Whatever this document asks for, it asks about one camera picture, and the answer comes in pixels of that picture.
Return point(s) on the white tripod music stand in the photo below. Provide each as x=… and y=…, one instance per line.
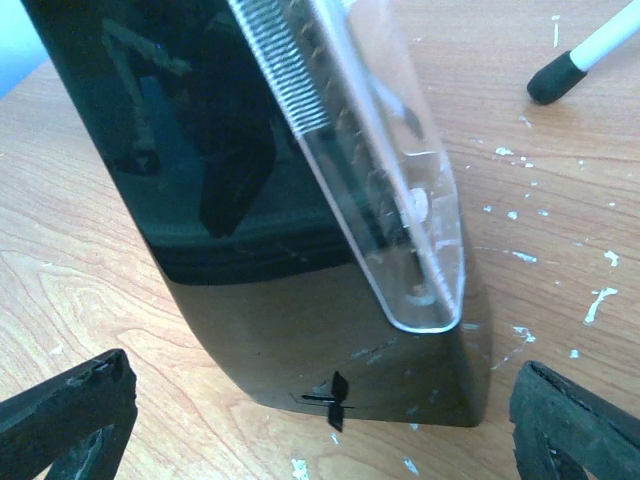
x=562, y=74

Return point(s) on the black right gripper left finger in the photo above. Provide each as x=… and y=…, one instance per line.
x=75, y=425

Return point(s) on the black metronome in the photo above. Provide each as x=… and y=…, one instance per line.
x=197, y=146

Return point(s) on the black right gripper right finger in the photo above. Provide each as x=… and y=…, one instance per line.
x=564, y=431

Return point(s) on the clear metronome cover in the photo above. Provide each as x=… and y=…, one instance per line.
x=342, y=75

